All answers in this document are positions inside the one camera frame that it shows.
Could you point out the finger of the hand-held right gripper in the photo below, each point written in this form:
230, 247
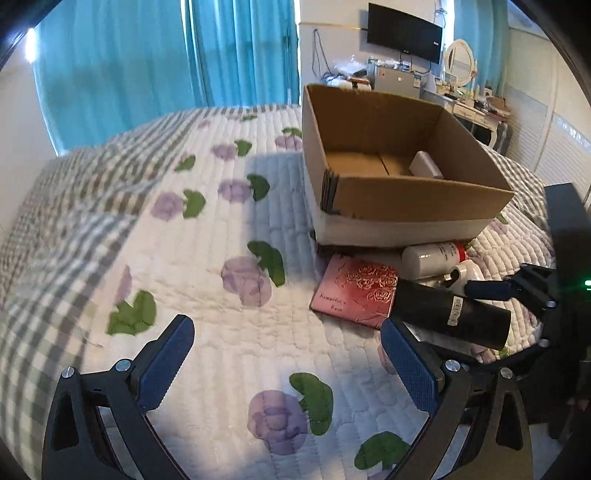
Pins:
531, 353
489, 289

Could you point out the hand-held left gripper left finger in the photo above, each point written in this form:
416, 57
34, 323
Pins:
170, 357

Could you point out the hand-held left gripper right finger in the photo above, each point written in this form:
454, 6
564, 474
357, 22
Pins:
412, 364

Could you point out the black cylindrical bottle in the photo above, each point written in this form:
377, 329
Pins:
450, 314

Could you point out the cardboard box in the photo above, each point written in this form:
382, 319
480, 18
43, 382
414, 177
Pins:
369, 194

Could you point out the small white bottle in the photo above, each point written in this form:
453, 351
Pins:
466, 272

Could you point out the white bottle with red cap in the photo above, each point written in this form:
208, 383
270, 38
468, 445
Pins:
427, 259

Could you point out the pink rose-print flat box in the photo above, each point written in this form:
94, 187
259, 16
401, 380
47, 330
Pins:
353, 290

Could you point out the floral checked quilt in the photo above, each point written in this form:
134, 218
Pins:
184, 240

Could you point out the white rounded case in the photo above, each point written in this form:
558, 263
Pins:
425, 166

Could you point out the white wardrobe doors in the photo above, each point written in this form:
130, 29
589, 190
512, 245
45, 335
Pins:
549, 115

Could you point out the white dressing table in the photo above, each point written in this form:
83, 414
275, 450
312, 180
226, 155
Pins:
475, 115

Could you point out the silver box on dresser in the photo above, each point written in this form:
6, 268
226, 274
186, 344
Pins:
397, 81

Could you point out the white oval vanity mirror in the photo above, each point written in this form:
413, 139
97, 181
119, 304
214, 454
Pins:
460, 62

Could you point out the teal curtain beside mirror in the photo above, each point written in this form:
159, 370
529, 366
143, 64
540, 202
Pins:
480, 41

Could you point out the teal window curtain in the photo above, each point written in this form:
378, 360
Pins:
152, 60

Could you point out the black wall television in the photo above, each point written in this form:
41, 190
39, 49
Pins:
404, 32

